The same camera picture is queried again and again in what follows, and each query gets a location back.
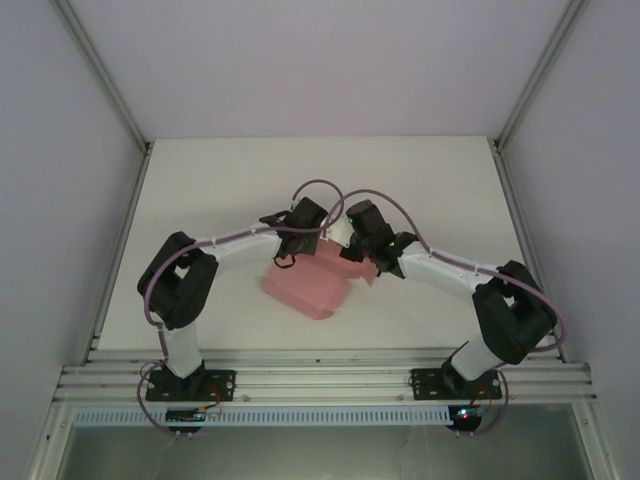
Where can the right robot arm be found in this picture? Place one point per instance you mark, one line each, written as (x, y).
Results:
(510, 310)

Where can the pink paper box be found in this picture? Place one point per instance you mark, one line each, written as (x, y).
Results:
(310, 290)

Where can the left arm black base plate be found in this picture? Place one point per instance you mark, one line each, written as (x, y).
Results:
(225, 381)

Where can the aluminium mounting rail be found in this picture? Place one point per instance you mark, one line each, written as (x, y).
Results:
(320, 381)

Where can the aluminium frame post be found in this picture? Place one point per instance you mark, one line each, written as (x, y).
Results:
(542, 75)
(100, 75)

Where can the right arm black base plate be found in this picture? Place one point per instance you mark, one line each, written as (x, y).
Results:
(425, 386)

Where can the aluminium table side rail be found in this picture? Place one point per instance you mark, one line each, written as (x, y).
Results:
(515, 220)
(127, 220)

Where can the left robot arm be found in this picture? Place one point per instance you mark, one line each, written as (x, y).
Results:
(175, 285)

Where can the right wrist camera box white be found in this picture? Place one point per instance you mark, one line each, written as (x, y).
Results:
(341, 232)

